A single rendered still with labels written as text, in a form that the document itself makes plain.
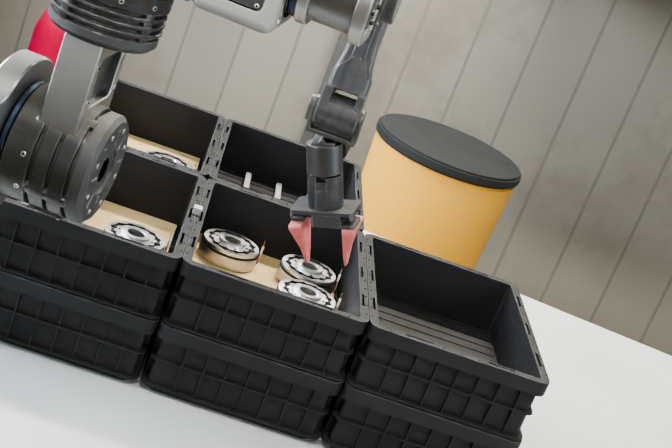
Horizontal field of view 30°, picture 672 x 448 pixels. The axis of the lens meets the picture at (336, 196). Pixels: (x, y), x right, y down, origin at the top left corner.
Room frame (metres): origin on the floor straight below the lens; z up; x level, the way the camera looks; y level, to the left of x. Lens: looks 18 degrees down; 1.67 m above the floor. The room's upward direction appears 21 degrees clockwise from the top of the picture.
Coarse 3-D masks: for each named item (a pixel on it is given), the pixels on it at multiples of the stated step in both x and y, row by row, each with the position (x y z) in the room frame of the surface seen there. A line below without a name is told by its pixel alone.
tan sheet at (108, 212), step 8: (104, 200) 2.08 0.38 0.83; (104, 208) 2.05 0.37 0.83; (112, 208) 2.06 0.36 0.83; (120, 208) 2.07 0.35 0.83; (128, 208) 2.09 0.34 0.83; (96, 216) 2.00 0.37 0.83; (104, 216) 2.01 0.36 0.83; (112, 216) 2.03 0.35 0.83; (120, 216) 2.04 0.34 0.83; (128, 216) 2.05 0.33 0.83; (136, 216) 2.07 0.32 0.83; (144, 216) 2.08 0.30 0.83; (152, 216) 2.09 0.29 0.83; (88, 224) 1.95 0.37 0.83; (96, 224) 1.97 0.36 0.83; (104, 224) 1.98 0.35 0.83; (144, 224) 2.04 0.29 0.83; (152, 224) 2.06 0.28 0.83; (160, 224) 2.07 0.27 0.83; (168, 224) 2.09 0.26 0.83; (160, 232) 2.04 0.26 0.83; (168, 232) 2.05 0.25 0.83; (168, 248) 1.98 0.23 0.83
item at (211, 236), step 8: (208, 232) 2.04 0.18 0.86; (216, 232) 2.05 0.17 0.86; (224, 232) 2.07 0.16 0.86; (232, 232) 2.08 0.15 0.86; (208, 240) 2.00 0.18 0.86; (216, 240) 2.02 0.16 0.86; (248, 240) 2.07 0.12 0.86; (216, 248) 1.99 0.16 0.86; (224, 248) 2.01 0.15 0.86; (232, 248) 2.01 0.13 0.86; (248, 248) 2.04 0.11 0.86; (256, 248) 2.05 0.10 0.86; (232, 256) 1.99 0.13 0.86; (240, 256) 1.99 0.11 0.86; (248, 256) 2.00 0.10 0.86; (256, 256) 2.03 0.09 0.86
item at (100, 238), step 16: (144, 160) 2.09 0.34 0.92; (160, 160) 2.11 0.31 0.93; (192, 176) 2.10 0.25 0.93; (0, 208) 1.69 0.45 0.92; (16, 208) 1.69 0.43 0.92; (32, 208) 1.70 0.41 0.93; (192, 208) 1.94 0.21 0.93; (32, 224) 1.70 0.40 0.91; (48, 224) 1.70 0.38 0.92; (64, 224) 1.70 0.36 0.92; (80, 224) 1.71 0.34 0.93; (192, 224) 1.88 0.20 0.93; (80, 240) 1.70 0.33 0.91; (96, 240) 1.71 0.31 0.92; (112, 240) 1.71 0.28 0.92; (128, 240) 1.72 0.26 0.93; (128, 256) 1.71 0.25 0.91; (144, 256) 1.71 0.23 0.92; (160, 256) 1.72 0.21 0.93; (176, 256) 1.73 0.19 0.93
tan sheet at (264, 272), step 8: (200, 240) 2.07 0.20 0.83; (200, 256) 2.00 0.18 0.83; (264, 256) 2.11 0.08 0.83; (208, 264) 1.98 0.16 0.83; (256, 264) 2.06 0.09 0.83; (264, 264) 2.07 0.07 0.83; (272, 264) 2.09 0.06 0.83; (232, 272) 1.99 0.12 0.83; (240, 272) 2.00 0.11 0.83; (248, 272) 2.01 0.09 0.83; (256, 272) 2.03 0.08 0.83; (264, 272) 2.04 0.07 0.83; (272, 272) 2.05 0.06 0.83; (256, 280) 1.99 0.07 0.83; (264, 280) 2.01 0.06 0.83; (272, 280) 2.02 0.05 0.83
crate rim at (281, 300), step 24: (240, 192) 2.11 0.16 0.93; (192, 240) 1.81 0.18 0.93; (360, 240) 2.10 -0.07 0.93; (192, 264) 1.72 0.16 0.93; (360, 264) 1.98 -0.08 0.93; (240, 288) 1.73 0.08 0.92; (264, 288) 1.74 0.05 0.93; (360, 288) 1.88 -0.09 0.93; (312, 312) 1.75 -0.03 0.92; (336, 312) 1.75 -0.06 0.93; (360, 312) 1.79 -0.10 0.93
